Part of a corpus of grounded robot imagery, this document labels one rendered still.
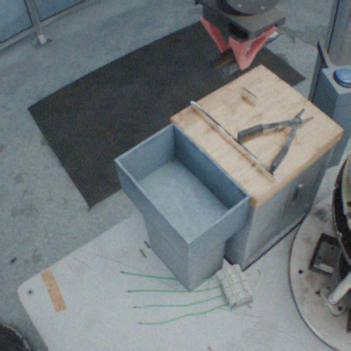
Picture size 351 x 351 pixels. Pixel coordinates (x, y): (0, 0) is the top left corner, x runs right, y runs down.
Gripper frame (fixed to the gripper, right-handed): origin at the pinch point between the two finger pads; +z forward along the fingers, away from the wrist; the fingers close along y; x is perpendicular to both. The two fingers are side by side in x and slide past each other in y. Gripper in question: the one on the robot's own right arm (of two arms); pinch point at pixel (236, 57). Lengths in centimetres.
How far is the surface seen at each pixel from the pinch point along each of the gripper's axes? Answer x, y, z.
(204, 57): 87, -105, 118
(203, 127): -4.9, -1.1, 12.1
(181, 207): -13.1, 3.6, 20.1
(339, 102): 22.1, 6.8, 17.5
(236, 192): -8.0, 9.6, 13.7
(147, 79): 53, -111, 118
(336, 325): -1, 35, 38
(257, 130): -0.9, 5.9, 9.2
